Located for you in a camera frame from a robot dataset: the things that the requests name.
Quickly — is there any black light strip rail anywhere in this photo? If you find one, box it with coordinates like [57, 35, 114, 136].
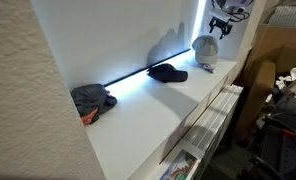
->
[102, 48, 192, 88]

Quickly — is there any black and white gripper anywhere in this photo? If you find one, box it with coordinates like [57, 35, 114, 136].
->
[208, 8, 235, 40]

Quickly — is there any white ribbed radiator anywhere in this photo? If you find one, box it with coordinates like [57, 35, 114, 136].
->
[182, 84, 244, 159]

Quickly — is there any brown cardboard box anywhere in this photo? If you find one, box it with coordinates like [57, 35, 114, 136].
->
[233, 23, 296, 143]

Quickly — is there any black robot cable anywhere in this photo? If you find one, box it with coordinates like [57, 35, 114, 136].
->
[229, 5, 253, 23]

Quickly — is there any dark gray and orange hat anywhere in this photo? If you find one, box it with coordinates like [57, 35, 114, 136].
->
[70, 83, 118, 126]

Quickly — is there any white crumpled cloth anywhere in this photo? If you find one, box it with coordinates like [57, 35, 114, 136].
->
[275, 66, 296, 92]

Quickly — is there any light gray hat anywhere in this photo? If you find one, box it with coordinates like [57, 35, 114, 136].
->
[191, 34, 220, 65]

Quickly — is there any navy cap with yellow embroidery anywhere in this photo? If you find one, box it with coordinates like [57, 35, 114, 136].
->
[146, 62, 189, 84]

